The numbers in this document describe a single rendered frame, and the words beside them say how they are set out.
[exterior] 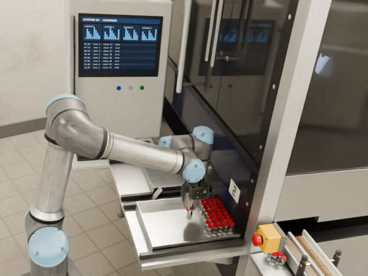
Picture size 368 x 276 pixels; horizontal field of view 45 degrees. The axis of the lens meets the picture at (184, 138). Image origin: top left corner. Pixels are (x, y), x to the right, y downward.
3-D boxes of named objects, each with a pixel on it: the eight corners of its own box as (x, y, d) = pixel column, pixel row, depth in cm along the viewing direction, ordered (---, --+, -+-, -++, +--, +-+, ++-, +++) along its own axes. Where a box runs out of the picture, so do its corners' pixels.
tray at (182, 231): (213, 200, 187) (215, 193, 186) (239, 241, 166) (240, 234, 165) (135, 208, 176) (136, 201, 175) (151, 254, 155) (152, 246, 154)
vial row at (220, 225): (206, 206, 183) (208, 197, 180) (223, 235, 168) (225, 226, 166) (201, 207, 182) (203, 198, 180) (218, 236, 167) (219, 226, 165)
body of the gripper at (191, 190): (189, 202, 162) (193, 174, 157) (182, 188, 169) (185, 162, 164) (208, 200, 165) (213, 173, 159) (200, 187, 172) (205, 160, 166)
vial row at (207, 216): (201, 207, 182) (203, 198, 180) (217, 236, 167) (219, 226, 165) (196, 208, 181) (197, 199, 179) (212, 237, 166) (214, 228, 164)
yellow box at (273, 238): (272, 237, 158) (276, 222, 155) (282, 252, 152) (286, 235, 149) (253, 240, 156) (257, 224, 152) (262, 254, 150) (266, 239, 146)
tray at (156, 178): (206, 157, 218) (207, 151, 217) (226, 187, 197) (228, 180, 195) (139, 162, 207) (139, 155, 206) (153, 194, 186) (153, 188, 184)
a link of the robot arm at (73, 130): (65, 123, 114) (214, 162, 139) (59, 105, 123) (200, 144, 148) (50, 160, 118) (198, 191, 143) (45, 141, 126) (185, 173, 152)
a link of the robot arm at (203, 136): (188, 125, 156) (209, 124, 159) (184, 151, 161) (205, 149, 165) (196, 136, 150) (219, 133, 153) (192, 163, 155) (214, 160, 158)
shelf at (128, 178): (202, 155, 223) (202, 151, 222) (265, 251, 166) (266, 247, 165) (107, 162, 208) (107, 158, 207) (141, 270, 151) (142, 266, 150)
